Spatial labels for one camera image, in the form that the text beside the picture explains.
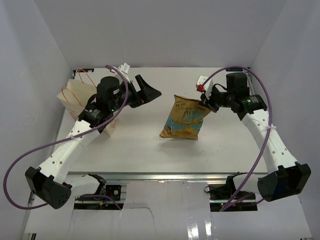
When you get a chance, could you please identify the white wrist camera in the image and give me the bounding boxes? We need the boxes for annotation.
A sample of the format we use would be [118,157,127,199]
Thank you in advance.
[195,75,214,99]
[110,62,131,83]

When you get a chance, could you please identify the beige paper bag orange handles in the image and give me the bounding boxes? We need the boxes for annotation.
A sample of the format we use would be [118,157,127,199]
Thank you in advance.
[56,68,121,138]

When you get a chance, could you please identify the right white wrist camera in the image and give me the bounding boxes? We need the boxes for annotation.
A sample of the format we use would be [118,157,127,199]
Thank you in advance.
[195,75,214,99]

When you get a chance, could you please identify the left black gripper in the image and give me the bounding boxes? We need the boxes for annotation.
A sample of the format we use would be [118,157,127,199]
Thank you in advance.
[110,75,162,113]

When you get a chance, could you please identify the kettle chips bag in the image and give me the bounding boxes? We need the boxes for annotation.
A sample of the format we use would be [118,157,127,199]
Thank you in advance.
[159,95,211,140]

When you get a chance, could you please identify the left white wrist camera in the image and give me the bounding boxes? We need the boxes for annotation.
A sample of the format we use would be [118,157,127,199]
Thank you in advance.
[110,62,131,83]

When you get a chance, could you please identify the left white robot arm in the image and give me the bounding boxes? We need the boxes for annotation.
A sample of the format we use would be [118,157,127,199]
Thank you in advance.
[25,74,162,209]

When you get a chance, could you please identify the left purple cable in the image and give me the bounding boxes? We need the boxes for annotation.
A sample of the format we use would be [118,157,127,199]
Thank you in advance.
[2,64,131,210]

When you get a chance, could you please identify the blue table corner label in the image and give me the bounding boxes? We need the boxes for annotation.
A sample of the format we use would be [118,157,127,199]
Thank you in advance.
[225,67,243,72]

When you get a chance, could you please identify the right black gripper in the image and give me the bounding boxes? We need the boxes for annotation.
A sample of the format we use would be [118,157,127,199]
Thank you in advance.
[199,86,235,113]

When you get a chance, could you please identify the aluminium table rail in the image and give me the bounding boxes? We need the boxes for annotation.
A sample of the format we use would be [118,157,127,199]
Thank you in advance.
[67,171,268,182]

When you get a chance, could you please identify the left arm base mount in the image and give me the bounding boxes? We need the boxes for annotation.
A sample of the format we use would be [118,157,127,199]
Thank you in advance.
[76,184,124,209]

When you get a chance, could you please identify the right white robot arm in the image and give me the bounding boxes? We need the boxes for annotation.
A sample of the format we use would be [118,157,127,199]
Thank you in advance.
[196,72,311,202]

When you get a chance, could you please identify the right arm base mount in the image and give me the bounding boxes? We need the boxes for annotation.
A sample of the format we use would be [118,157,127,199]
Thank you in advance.
[203,178,258,213]

